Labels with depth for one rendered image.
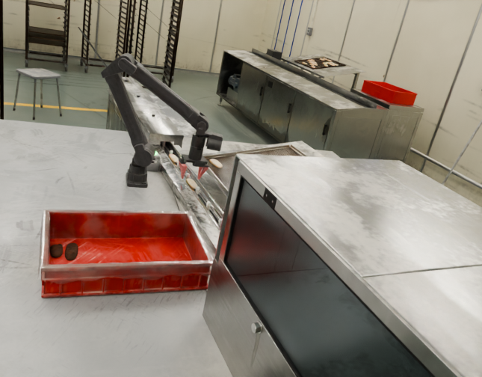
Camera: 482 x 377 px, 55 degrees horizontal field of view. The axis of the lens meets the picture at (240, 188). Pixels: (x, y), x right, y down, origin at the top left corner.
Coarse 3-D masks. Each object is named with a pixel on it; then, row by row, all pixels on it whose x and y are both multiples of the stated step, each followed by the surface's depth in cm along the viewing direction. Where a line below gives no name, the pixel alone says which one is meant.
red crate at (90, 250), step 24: (72, 240) 149; (96, 240) 152; (120, 240) 155; (144, 240) 158; (168, 240) 161; (48, 288) 122; (72, 288) 124; (96, 288) 127; (120, 288) 129; (144, 288) 132; (168, 288) 134; (192, 288) 137
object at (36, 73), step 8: (16, 72) 487; (24, 72) 482; (32, 72) 490; (40, 72) 497; (48, 72) 502; (40, 80) 515; (56, 80) 499; (16, 88) 494; (40, 88) 519; (16, 96) 498; (40, 96) 524; (40, 104) 529
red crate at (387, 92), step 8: (368, 80) 530; (368, 88) 520; (376, 88) 511; (384, 88) 500; (392, 88) 535; (400, 88) 525; (376, 96) 511; (384, 96) 501; (392, 96) 491; (400, 96) 495; (408, 96) 500; (408, 104) 505
